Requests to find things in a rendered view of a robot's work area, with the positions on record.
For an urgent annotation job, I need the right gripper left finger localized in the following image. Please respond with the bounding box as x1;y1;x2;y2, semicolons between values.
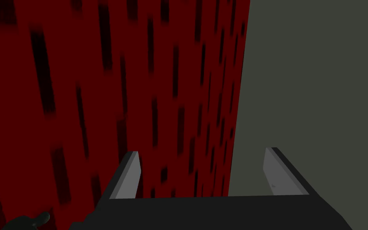
100;151;142;200

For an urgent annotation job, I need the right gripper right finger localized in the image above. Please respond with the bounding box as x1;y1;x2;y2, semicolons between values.
263;147;320;196

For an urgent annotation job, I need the dark door handle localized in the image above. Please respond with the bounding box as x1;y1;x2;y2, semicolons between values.
1;210;51;230

